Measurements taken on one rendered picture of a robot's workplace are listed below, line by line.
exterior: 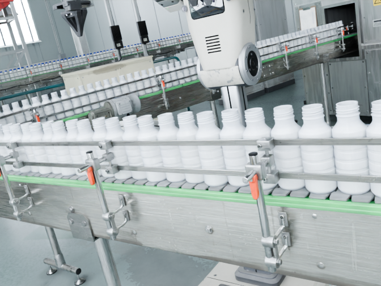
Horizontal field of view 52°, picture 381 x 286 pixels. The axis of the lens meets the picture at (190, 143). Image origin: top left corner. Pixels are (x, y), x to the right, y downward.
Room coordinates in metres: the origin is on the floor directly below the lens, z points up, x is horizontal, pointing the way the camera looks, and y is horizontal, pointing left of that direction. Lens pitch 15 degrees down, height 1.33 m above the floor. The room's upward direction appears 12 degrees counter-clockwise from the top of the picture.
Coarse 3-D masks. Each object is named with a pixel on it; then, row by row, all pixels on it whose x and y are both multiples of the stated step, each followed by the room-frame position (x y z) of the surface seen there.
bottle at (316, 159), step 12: (312, 108) 0.68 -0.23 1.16; (312, 120) 0.68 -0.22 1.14; (300, 132) 0.69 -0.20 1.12; (312, 132) 0.67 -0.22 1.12; (324, 132) 0.67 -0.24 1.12; (312, 156) 0.67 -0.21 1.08; (324, 156) 0.66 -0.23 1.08; (312, 168) 0.67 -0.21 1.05; (324, 168) 0.66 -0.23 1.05; (312, 180) 0.67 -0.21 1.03; (324, 180) 0.66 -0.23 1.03; (312, 192) 0.68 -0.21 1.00; (324, 192) 0.67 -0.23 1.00
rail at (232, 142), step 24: (0, 144) 1.32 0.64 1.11; (24, 144) 1.23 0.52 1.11; (48, 144) 1.15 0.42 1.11; (72, 144) 1.08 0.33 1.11; (96, 144) 1.02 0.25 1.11; (120, 144) 0.97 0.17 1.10; (144, 144) 0.92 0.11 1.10; (168, 144) 0.87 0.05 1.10; (192, 144) 0.83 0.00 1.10; (216, 144) 0.79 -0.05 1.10; (240, 144) 0.75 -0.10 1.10; (288, 144) 0.69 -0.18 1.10; (312, 144) 0.66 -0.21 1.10; (336, 144) 0.64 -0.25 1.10; (360, 144) 0.62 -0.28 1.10; (120, 168) 0.98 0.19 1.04; (144, 168) 0.93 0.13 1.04; (168, 168) 0.88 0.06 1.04
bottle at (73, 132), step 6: (72, 120) 1.15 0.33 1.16; (66, 126) 1.13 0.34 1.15; (72, 126) 1.12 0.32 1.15; (72, 132) 1.12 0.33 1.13; (78, 132) 1.12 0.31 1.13; (66, 138) 1.12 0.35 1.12; (72, 138) 1.11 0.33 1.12; (72, 150) 1.11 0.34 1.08; (78, 150) 1.11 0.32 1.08; (72, 156) 1.12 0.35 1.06; (78, 156) 1.11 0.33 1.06; (78, 162) 1.11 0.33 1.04; (78, 174) 1.11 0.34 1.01; (84, 174) 1.11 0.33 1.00
